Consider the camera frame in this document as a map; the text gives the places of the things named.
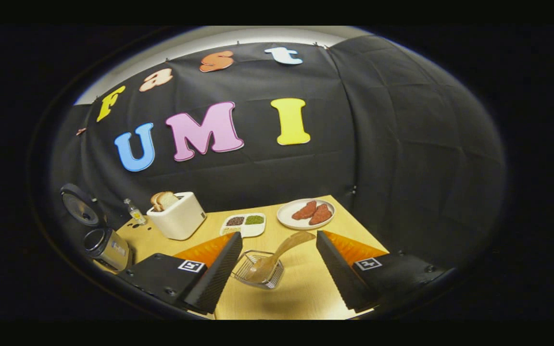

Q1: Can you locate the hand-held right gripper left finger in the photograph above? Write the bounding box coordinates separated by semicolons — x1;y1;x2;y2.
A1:
118;232;243;315

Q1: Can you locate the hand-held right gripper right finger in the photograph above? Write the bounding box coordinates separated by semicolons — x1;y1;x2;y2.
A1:
316;230;451;313

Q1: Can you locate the metal wire chopstick holder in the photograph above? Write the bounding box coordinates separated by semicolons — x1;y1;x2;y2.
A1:
231;250;285;290

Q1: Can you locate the wooden spoon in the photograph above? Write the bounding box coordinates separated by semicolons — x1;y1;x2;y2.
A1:
244;231;316;284

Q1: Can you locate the dark rice cooker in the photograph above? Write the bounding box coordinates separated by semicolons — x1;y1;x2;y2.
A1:
61;183;133;272

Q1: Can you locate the white divided grain dish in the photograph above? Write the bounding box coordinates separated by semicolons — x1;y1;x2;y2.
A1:
219;213;267;238

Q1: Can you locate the red meat slice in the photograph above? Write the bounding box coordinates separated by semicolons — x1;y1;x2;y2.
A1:
309;204;333;226
291;200;317;221

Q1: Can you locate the white toaster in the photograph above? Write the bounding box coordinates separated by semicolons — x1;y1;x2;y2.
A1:
147;192;207;241

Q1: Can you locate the white round plate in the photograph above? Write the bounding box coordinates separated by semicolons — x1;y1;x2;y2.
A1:
277;198;336;230

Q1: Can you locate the small glass bottle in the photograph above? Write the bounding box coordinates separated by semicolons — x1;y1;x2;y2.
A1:
124;198;147;225

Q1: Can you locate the black backdrop cloth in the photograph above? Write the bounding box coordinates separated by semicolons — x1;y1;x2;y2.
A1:
51;35;506;270

